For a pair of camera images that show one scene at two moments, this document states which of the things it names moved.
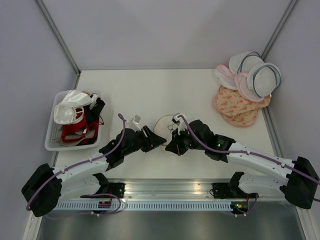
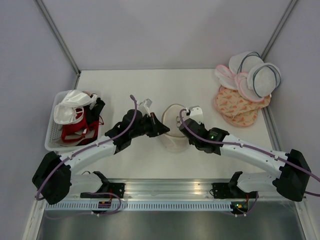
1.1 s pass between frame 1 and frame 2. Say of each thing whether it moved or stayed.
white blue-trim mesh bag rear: stayed
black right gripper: moved
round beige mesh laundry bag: moved
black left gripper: moved
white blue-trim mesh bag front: stayed
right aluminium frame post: stayed
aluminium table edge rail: stayed
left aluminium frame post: stayed
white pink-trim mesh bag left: stayed
